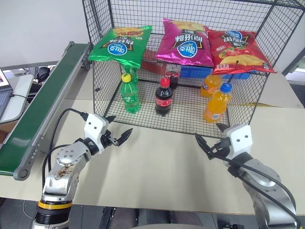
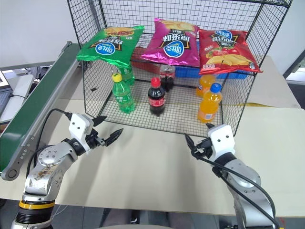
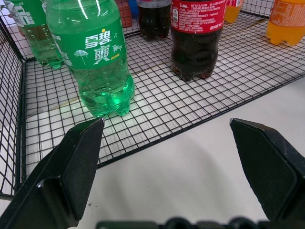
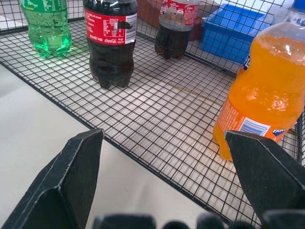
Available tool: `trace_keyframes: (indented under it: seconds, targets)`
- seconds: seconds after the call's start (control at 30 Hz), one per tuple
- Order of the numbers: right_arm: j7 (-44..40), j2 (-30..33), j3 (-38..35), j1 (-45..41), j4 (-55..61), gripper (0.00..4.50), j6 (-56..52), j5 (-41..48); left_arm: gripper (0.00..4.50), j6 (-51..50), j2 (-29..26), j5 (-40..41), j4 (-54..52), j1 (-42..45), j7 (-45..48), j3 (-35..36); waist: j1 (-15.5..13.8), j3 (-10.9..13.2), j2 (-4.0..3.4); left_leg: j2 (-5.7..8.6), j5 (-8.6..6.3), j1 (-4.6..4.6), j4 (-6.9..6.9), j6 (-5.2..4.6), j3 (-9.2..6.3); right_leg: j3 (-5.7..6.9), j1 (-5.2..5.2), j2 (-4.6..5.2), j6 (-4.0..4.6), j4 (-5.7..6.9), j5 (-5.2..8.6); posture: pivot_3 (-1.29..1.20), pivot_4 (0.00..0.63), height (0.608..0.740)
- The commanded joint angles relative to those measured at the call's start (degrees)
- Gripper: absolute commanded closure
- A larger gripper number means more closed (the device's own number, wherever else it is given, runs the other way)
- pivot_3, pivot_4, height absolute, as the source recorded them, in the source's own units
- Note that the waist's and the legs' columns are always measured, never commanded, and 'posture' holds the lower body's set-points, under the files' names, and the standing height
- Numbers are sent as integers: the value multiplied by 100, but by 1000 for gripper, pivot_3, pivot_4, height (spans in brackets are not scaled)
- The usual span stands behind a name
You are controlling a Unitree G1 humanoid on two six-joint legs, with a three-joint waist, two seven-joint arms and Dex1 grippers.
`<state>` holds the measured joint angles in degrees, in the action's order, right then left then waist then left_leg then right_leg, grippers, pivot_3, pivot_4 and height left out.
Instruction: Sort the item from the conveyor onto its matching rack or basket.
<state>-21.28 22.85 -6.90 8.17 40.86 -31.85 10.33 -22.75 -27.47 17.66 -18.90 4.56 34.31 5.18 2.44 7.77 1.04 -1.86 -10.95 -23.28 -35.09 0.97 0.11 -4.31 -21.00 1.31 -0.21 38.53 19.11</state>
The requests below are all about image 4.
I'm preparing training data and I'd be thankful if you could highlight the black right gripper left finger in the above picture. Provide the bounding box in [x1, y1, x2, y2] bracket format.
[0, 128, 105, 229]

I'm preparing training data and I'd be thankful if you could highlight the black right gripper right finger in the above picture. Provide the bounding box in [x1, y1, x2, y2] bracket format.
[224, 130, 305, 227]

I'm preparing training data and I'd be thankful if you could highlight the orange soda bottle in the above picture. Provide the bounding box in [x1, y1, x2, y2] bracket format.
[212, 0, 305, 161]

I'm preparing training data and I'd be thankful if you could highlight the full cola bottle red label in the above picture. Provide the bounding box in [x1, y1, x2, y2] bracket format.
[82, 0, 138, 89]

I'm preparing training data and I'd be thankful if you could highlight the blue plastic bin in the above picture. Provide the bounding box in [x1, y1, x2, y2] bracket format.
[201, 2, 274, 58]

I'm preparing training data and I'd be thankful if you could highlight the green soda bottle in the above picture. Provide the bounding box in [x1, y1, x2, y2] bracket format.
[19, 0, 72, 59]

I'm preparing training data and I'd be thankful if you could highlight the half-empty cola bottle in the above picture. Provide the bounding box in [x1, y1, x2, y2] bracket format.
[154, 0, 201, 60]

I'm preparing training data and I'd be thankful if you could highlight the black wire mesh shelf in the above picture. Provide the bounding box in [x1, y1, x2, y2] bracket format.
[0, 0, 305, 227]

